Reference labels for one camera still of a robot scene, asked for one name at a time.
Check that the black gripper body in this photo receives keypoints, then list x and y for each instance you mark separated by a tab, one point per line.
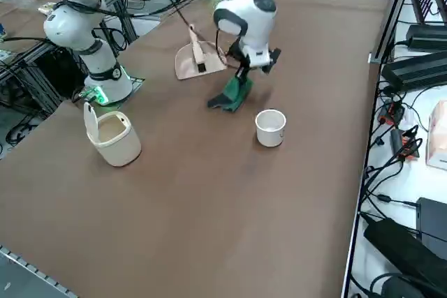
239	53

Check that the green cloth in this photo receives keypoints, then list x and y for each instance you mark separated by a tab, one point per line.
235	97

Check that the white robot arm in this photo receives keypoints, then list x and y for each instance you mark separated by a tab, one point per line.
104	74

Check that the beige hand brush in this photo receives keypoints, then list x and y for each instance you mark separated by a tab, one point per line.
198	52

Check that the beige plastic dustpan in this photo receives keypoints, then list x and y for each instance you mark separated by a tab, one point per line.
186	67

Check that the white cup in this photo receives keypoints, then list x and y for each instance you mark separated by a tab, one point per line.
269	135

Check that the cream bin with lid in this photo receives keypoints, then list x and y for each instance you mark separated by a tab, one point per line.
120	151

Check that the black and orange plug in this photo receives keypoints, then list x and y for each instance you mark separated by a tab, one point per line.
391	113

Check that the long black power adapter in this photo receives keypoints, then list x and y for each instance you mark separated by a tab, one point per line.
415	69

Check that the black and orange clamp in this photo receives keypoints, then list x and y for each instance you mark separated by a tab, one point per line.
406	144

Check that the pink tissue box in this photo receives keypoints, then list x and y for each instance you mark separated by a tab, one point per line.
438	134

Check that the black bag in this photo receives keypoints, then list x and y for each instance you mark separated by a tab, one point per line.
398	242

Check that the black flat box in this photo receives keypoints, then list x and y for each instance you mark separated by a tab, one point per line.
434	221

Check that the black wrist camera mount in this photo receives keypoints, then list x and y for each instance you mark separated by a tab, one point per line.
274	59

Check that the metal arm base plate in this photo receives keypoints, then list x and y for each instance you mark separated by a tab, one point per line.
138	83

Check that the black aluminium frame post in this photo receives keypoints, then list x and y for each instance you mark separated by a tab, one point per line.
394	15

